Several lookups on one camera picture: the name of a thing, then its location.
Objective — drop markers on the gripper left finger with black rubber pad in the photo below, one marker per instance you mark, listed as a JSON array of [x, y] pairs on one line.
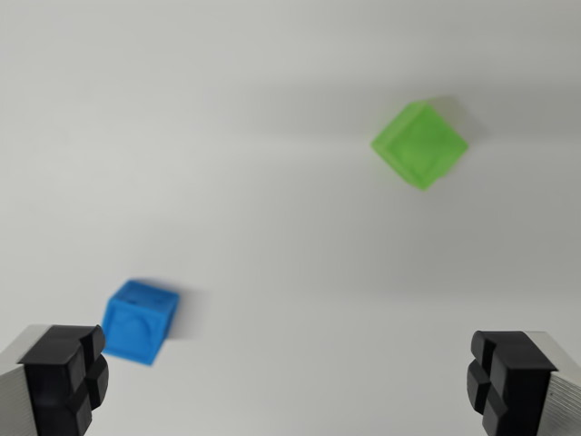
[[50, 377]]

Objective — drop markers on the blue embossed cube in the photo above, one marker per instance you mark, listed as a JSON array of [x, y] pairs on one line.
[[136, 324]]

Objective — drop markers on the green translucent cube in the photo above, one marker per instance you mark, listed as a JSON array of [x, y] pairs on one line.
[[420, 145]]

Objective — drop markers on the gripper right finger with black rubber pad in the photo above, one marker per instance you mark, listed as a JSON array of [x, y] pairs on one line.
[[517, 377]]

